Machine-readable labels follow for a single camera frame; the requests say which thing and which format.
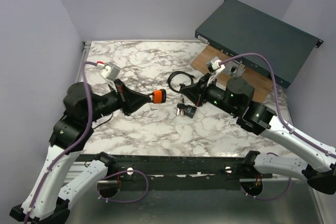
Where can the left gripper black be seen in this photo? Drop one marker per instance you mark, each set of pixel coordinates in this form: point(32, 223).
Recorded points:
point(126, 95)

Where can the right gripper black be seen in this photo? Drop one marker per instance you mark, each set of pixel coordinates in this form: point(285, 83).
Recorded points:
point(197, 92)

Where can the black padlock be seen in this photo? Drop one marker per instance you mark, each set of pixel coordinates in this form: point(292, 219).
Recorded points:
point(189, 111)

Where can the black padlock key bunch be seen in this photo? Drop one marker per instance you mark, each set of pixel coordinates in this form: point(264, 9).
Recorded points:
point(180, 109)

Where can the orange padlock with keys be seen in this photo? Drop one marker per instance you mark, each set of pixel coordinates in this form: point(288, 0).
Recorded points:
point(158, 96)

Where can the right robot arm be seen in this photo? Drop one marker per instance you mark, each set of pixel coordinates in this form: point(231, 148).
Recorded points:
point(314, 161)

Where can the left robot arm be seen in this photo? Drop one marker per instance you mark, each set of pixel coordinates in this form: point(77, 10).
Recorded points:
point(50, 200)

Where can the wooden board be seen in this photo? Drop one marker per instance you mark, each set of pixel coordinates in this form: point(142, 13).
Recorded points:
point(262, 84)

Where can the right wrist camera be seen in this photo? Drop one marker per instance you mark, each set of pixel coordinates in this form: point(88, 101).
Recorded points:
point(215, 67)

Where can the small grey stand camera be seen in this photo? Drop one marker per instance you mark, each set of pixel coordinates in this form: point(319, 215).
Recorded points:
point(234, 68)

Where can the dark teal network switch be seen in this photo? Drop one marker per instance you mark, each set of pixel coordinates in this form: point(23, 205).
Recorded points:
point(236, 28)

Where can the black mounting rail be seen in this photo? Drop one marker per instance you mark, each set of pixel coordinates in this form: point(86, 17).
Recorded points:
point(172, 173)

